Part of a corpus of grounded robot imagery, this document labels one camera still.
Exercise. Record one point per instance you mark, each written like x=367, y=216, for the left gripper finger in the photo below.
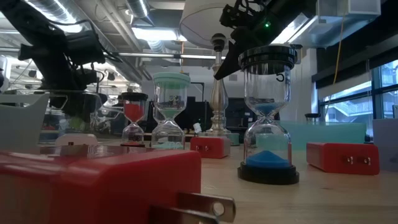
x=77, y=105

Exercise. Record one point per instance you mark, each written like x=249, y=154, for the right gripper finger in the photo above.
x=231, y=59

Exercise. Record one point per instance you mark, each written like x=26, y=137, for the pale pink plug charger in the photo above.
x=76, y=139

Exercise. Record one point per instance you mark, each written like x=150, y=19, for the black hourglass red sand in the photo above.
x=133, y=112

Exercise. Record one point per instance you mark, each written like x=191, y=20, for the mint green hourglass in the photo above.
x=171, y=81

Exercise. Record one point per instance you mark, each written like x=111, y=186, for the red plug charger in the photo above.
x=93, y=186
x=329, y=158
x=208, y=147

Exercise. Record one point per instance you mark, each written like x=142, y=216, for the small black hourglass blue sand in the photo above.
x=312, y=115

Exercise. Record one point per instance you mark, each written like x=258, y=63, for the large black hourglass blue sand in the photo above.
x=267, y=161

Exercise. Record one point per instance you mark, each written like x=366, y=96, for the lavender plug charger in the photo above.
x=387, y=146

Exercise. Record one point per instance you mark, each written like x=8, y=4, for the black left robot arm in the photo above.
x=46, y=53

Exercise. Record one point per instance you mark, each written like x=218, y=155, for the silver table lamp white shade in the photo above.
x=202, y=28

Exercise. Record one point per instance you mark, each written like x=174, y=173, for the black rolling cart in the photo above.
x=236, y=118

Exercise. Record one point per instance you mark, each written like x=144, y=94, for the grey plastic bin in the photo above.
x=18, y=124

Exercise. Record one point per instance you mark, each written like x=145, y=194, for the long overhead light bar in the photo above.
x=155, y=56

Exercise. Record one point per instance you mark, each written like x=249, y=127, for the teal translucent tray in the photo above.
x=326, y=133

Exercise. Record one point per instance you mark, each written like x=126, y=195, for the dark framed window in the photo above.
x=351, y=105

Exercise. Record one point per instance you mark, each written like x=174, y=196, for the black background rig frame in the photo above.
x=197, y=83

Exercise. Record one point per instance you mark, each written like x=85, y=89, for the silver ventilation duct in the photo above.
x=138, y=7
x=62, y=12

